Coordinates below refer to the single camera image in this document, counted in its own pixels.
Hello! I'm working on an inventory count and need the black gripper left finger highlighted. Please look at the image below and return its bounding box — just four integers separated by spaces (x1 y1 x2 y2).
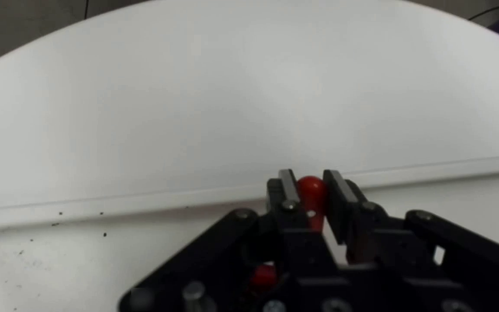
265 169 309 240

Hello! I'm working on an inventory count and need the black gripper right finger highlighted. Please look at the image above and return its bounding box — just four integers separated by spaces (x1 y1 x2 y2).
321 169 394 269

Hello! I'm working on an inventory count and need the red-handled spatula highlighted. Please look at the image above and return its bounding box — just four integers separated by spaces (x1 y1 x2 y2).
248 174 333 292

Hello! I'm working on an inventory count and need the white plastic tray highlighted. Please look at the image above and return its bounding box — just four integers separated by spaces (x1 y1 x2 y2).
0 153 499 312

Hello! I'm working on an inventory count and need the black cable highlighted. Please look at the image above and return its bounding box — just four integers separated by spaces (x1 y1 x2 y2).
468 0 499 25

